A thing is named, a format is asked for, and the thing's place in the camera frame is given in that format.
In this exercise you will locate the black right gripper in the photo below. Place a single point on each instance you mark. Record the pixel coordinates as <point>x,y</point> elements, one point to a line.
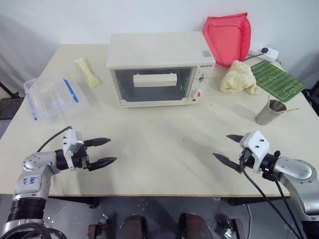
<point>246,158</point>

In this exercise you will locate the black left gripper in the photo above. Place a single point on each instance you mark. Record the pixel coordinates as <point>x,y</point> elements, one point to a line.
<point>80,152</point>

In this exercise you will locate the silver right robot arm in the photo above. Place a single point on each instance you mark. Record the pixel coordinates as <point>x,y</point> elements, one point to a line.
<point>296,169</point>

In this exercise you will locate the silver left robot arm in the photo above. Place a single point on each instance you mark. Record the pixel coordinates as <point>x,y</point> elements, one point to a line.
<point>37,161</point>

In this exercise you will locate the white oven timer knob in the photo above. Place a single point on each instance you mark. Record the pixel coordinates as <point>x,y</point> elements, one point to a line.
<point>197,94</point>

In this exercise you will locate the glass oven door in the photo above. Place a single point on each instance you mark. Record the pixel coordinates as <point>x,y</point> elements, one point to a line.
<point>127,92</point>

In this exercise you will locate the yellow bread roll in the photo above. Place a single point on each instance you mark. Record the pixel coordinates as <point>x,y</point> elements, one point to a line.
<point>87,72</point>

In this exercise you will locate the white toaster oven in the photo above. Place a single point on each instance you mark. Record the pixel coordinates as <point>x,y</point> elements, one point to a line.
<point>157,47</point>

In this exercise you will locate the steel cup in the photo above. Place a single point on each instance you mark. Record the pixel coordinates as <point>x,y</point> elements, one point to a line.
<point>268,114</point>

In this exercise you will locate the clear plastic box blue clasp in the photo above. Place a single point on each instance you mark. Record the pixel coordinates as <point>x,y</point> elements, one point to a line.
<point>52,99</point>

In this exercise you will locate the cream crumpled cloth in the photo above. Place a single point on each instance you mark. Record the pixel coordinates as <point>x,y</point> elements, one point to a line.
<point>239,78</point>

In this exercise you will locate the wooden stick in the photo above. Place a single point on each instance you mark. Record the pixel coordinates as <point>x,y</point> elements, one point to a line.
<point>294,109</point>

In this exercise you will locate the table caster wheel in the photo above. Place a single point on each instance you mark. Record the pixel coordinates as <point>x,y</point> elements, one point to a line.
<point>233,229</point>
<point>97,227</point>

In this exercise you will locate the green football field mat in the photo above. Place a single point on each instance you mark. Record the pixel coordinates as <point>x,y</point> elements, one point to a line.
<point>279,79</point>

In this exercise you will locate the dark rounded shape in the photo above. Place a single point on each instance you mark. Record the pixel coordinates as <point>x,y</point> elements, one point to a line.
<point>194,226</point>

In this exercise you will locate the black equipment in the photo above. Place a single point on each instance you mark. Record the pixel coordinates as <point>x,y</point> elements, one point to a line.
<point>312,97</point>

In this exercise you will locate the white power strip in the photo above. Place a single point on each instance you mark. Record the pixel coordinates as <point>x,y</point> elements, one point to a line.
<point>272,53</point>

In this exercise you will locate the black stand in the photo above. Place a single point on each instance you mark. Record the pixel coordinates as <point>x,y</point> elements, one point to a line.
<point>11,95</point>

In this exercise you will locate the red fabric bag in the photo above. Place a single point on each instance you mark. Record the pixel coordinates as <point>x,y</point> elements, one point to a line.
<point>224,39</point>

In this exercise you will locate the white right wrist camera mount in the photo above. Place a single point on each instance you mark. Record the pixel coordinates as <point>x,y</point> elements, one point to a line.
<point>256,144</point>

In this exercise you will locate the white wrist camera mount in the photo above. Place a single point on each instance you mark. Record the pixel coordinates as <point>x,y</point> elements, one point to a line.
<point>256,144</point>
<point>71,139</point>

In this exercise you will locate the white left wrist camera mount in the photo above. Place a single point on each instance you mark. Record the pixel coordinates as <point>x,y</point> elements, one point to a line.
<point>71,139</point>

